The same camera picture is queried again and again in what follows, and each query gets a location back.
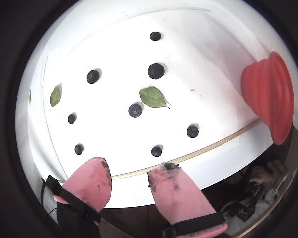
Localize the operator bare hand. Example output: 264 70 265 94
249 160 288 186

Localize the white paper sheet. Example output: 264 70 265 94
27 8 274 209

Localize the red collapsible silicone cup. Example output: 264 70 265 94
240 51 295 146

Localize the broad green leaf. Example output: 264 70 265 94
49 85 62 108

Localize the pink padded gripper finger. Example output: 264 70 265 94
45 156 113 238
146 161 229 238

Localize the person in black clothing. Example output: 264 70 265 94
201 146 289 224

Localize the green leaf with stem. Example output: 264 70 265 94
139 85 171 110

